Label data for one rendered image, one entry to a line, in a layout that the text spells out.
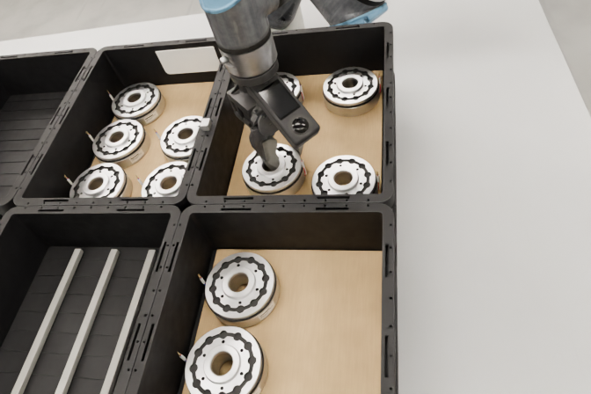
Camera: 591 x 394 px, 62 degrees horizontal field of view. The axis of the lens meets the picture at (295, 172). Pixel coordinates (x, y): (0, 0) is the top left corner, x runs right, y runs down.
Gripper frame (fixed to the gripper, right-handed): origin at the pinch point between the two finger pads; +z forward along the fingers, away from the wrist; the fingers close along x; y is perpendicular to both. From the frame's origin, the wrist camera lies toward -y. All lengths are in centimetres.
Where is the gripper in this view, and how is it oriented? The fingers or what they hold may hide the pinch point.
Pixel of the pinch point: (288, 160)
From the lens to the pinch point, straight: 83.0
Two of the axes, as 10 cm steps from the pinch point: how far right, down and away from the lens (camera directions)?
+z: 1.9, 6.2, 7.7
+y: -6.0, -5.4, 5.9
